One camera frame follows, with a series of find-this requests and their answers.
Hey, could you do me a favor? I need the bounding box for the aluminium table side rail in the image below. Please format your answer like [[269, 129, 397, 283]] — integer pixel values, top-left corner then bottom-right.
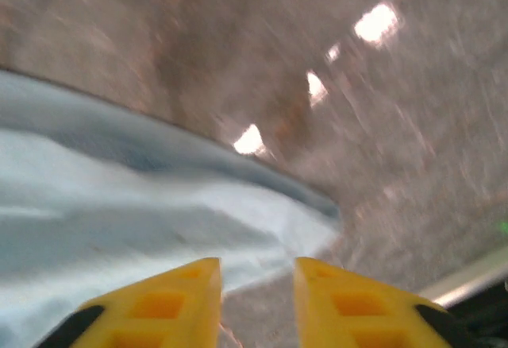
[[419, 258, 508, 309]]

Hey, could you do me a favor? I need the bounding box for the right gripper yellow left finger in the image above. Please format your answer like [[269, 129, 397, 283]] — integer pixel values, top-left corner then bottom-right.
[[35, 257, 221, 348]]

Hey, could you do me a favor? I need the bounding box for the light blue printed t-shirt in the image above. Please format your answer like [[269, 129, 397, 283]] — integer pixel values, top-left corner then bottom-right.
[[0, 70, 341, 348]]

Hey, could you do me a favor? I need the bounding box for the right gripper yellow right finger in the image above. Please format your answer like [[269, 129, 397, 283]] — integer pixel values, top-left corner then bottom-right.
[[293, 257, 481, 348]]

